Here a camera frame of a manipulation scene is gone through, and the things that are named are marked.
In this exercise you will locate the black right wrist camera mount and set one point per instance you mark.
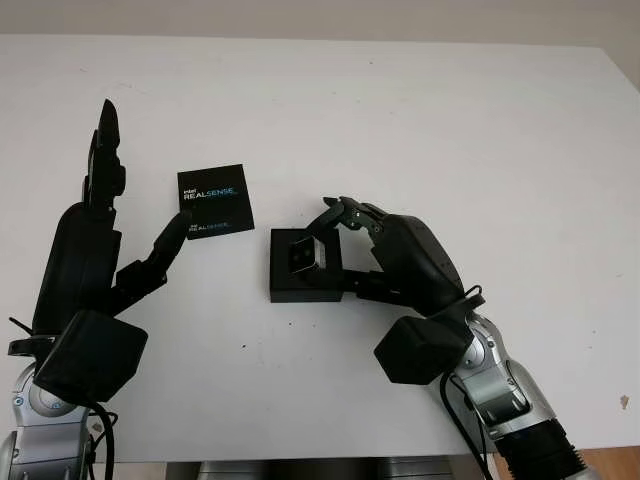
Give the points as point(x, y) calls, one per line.
point(420, 350)

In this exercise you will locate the silver RealSense camera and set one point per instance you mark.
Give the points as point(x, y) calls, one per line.
point(307, 256)

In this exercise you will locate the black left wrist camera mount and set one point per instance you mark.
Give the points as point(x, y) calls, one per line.
point(90, 355)

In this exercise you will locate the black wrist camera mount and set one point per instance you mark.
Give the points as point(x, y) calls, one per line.
point(90, 355)
point(420, 350)

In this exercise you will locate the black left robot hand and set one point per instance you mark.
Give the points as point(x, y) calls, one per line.
point(80, 260)

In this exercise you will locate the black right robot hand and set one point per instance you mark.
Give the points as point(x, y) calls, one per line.
point(420, 265)

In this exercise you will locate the black open box base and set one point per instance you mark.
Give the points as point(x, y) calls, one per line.
point(305, 292)

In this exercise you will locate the black RealSense box lid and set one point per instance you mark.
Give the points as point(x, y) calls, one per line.
point(215, 210)

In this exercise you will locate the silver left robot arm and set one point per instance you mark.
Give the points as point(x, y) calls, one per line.
point(40, 430)

